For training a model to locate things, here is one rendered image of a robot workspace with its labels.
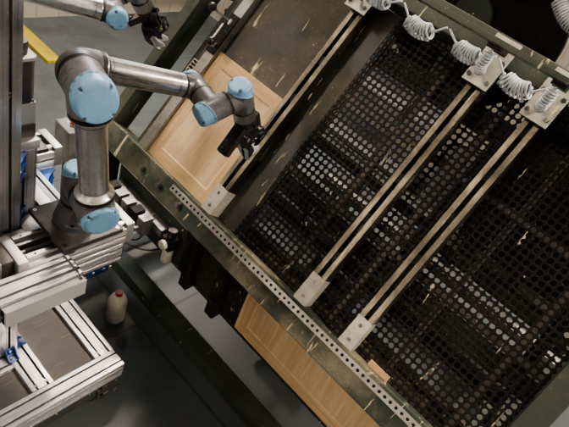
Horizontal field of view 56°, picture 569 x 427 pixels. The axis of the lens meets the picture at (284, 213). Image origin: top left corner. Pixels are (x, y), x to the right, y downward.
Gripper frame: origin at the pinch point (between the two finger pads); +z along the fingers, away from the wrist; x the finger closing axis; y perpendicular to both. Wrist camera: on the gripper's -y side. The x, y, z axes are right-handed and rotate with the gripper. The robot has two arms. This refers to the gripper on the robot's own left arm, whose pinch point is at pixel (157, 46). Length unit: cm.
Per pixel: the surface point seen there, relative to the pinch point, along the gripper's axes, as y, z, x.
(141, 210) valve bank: 3, 41, -57
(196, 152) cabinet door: 18.3, 34.3, -26.0
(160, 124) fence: -2.9, 32.2, -17.7
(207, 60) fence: 12.0, 18.6, 11.9
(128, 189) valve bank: -11, 45, -47
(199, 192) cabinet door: 26, 39, -43
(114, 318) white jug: -17, 96, -97
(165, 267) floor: -18, 128, -56
